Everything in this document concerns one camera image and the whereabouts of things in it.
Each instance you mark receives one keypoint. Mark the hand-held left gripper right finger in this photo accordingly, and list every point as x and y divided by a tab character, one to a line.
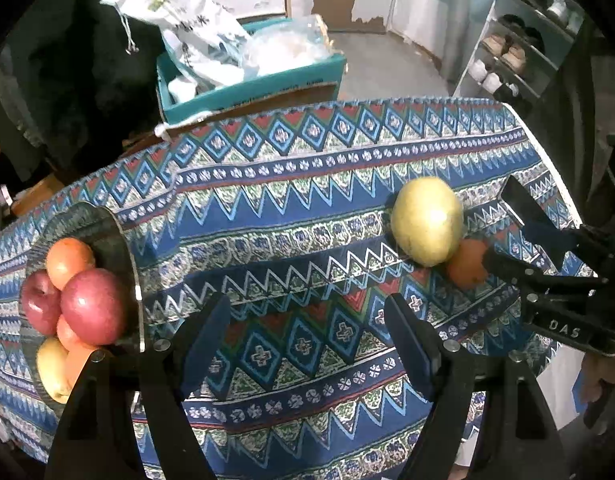
412	350

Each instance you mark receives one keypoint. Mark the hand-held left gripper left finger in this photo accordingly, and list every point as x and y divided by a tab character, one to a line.
205	345

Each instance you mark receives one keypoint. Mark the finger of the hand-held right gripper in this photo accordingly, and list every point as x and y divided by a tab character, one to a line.
547	240
512	270

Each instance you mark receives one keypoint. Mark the orange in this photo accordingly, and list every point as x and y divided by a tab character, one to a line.
80	362
465	265
67	334
70	260

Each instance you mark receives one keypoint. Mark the large red apple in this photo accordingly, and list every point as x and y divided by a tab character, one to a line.
95	305

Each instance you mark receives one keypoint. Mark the small red apple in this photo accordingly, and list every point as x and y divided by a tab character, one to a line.
40	302

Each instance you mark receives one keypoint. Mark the person's right hand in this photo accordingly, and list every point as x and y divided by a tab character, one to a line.
595	380

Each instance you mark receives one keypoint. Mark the yellow apple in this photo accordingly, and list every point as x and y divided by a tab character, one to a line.
427	220

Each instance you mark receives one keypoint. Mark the blue patterned tablecloth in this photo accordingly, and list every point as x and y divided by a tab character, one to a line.
287	200

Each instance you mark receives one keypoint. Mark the shoe rack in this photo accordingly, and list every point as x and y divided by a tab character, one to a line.
517	45

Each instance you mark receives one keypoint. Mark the teal box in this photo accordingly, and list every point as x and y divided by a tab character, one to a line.
197	100

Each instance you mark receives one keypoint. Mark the white door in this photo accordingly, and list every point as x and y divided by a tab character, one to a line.
422	5

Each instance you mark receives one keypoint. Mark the dark hanging clothes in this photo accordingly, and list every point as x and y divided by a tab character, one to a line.
72	85

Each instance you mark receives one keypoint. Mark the clear plastic bag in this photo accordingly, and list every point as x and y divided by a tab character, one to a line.
287	45

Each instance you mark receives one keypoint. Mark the white printed plastic bag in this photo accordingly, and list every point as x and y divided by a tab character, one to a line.
187	15

